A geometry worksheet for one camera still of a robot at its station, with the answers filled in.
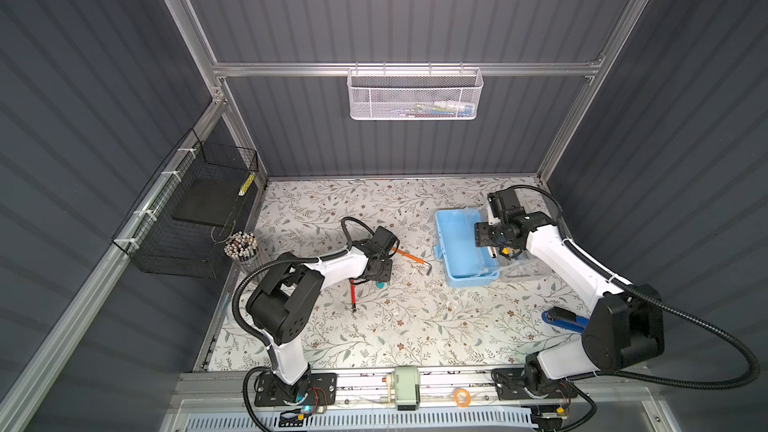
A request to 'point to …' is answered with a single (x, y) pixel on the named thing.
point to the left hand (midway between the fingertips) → (382, 272)
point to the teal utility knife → (380, 284)
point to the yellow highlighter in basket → (247, 184)
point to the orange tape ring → (468, 398)
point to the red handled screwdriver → (354, 297)
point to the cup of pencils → (243, 248)
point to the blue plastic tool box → (466, 264)
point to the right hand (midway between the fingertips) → (491, 236)
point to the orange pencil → (414, 258)
